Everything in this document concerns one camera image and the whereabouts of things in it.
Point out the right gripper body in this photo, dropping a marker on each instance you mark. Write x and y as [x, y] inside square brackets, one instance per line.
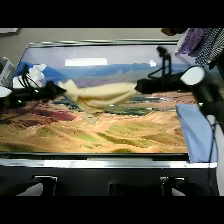
[146, 86]

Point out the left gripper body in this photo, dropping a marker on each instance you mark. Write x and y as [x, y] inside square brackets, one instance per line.
[55, 90]

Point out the beige trousers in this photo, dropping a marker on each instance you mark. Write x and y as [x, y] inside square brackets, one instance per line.
[100, 95]

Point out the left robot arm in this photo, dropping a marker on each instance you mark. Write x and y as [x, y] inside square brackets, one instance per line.
[23, 95]

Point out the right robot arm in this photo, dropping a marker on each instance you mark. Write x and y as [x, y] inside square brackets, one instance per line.
[203, 91]

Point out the brown clothes hanger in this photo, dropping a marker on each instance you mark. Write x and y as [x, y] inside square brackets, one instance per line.
[171, 31]

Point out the purple garment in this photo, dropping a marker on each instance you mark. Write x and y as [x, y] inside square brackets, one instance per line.
[191, 41]

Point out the light blue garment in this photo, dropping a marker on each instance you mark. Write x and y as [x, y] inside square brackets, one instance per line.
[196, 130]

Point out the black and white checked garment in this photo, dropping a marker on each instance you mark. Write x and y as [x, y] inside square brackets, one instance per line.
[211, 45]

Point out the silver frame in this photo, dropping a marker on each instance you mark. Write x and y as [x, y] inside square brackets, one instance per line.
[100, 164]

